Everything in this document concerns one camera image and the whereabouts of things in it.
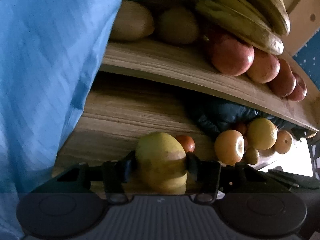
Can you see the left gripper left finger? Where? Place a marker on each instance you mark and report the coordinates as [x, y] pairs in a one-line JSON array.
[[115, 174]]

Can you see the bunch of ripe bananas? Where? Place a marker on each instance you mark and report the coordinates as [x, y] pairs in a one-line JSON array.
[[261, 23]]

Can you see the light blue hanging garment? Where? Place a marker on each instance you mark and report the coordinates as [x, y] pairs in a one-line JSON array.
[[51, 51]]

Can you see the wooden raised shelf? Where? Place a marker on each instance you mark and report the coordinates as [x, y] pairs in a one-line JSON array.
[[180, 67]]

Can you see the wooden cabinet back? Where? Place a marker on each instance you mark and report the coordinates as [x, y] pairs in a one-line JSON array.
[[304, 18]]

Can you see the dark blue cloth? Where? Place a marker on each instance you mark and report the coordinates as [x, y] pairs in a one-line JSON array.
[[217, 118]]

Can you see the blue starry panel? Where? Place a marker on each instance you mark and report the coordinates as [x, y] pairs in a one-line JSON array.
[[308, 57]]

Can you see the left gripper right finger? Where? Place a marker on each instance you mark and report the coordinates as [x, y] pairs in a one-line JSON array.
[[206, 174]]

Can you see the yellow lemon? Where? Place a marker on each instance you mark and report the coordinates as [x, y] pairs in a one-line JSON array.
[[262, 134]]

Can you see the orange persimmon fruit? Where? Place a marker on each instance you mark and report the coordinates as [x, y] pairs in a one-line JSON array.
[[229, 147]]

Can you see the yellow green pear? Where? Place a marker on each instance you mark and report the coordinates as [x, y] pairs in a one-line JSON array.
[[161, 159]]

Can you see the brown kiwi left shelf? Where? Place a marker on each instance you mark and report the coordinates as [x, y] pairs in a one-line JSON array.
[[133, 22]]

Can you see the small orange tangerine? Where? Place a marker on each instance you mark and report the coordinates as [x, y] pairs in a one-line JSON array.
[[187, 142], [283, 142]]

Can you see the brown kiwi right shelf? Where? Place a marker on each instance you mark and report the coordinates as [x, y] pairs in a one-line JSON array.
[[178, 26]]

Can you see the small red tomato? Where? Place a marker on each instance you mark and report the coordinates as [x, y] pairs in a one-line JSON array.
[[242, 128]]

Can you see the pale speckled round fruit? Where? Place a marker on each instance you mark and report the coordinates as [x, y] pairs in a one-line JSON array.
[[311, 135]]

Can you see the red apple far right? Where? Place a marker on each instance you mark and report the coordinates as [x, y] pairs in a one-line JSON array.
[[300, 90]]

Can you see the red apple far left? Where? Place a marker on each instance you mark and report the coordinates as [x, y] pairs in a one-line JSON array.
[[229, 55]]

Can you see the small brown kiwi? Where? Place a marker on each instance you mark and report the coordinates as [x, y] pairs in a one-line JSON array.
[[252, 156]]

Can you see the red apple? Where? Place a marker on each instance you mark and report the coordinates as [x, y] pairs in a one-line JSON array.
[[229, 55], [285, 82], [264, 68], [300, 90]]

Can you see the brown kiwi shelf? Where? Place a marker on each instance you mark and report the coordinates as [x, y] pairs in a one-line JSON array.
[[178, 26], [133, 22]]

